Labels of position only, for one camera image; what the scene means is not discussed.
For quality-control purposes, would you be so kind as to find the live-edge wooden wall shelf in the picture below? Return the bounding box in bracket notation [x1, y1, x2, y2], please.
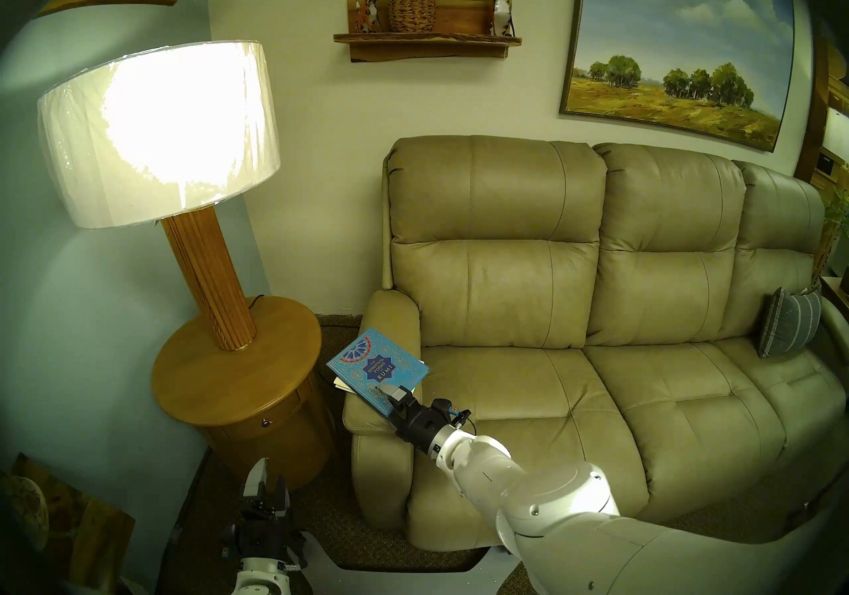
[333, 0, 523, 63]

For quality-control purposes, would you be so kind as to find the brown wooden board picture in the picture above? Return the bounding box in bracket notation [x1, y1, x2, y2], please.
[10, 453, 137, 594]

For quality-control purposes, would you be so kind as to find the pale round ornament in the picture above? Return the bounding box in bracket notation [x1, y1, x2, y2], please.
[0, 474, 50, 551]

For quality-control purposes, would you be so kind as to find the round wooden side table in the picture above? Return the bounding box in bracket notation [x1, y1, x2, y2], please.
[151, 295, 336, 492]

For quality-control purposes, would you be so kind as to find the wooden cabinet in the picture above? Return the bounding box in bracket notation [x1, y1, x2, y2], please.
[793, 37, 849, 203]

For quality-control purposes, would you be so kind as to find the grey striped cushion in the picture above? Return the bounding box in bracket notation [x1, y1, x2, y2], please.
[757, 287, 823, 360]

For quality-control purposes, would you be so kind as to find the table lamp with wooden column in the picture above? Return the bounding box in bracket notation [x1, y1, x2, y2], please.
[38, 40, 281, 352]

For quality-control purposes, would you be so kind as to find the green houseplant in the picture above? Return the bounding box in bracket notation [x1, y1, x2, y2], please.
[813, 189, 849, 296]

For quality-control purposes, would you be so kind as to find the blue Rumi poems book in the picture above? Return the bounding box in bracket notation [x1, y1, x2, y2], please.
[326, 328, 430, 417]

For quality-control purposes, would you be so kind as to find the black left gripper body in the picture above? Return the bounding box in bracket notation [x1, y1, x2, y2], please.
[224, 501, 306, 561]

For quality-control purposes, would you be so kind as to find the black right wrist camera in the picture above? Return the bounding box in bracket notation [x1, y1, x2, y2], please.
[431, 398, 475, 434]

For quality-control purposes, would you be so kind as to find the framed landscape painting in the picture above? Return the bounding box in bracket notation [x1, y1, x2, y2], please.
[559, 0, 795, 153]

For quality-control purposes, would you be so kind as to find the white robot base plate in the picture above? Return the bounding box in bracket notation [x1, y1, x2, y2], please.
[285, 531, 525, 595]

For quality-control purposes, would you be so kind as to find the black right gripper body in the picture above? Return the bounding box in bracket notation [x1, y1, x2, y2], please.
[393, 401, 458, 463]

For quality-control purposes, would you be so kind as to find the beige leather sofa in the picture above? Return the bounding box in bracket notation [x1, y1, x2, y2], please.
[343, 135, 849, 551]

